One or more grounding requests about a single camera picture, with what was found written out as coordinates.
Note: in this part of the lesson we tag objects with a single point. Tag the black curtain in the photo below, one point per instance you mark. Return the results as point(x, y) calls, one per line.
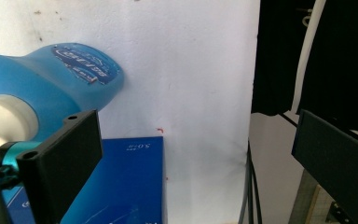
point(320, 59)

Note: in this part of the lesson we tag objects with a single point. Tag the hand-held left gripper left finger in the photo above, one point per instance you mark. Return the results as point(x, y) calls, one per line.
point(59, 165)

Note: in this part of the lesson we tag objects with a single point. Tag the blue plastic bottle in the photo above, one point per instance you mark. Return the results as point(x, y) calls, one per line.
point(40, 84)

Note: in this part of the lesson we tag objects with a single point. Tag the blue cardboard box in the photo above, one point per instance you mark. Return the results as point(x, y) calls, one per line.
point(127, 183)

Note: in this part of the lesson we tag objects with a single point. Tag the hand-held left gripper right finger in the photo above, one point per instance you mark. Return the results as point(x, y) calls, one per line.
point(338, 161)

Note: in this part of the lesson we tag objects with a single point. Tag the metal stand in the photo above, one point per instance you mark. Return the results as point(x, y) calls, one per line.
point(304, 199)

